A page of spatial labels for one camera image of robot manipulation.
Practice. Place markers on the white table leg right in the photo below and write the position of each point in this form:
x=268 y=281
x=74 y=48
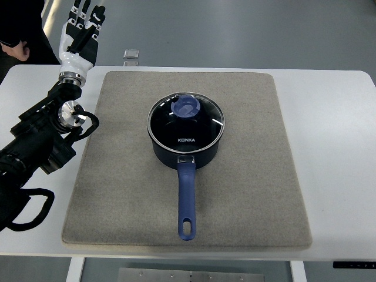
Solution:
x=298 y=272

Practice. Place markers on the white table leg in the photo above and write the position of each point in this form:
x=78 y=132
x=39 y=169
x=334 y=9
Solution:
x=75 y=269
x=298 y=272

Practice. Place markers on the white table leg left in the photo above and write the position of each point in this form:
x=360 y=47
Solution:
x=75 y=269

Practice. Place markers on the dark blue saucepan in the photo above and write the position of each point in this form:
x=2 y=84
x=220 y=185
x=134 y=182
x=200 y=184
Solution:
x=186 y=165

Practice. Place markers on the person's bare hand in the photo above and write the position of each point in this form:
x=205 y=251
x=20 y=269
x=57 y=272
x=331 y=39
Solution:
x=21 y=52

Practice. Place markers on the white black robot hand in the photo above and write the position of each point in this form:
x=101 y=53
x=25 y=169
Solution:
x=79 y=38

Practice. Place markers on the beige felt mat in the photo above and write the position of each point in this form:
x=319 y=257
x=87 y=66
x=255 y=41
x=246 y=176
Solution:
x=248 y=197

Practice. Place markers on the glass pot lid blue knob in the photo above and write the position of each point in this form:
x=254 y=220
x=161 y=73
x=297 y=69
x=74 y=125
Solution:
x=185 y=122

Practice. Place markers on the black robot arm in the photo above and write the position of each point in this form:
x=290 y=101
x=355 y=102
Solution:
x=42 y=140

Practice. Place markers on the black desk control panel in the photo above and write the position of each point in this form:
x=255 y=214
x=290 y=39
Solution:
x=354 y=265

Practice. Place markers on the person's black sleeve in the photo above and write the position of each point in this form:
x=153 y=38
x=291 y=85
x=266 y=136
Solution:
x=22 y=21

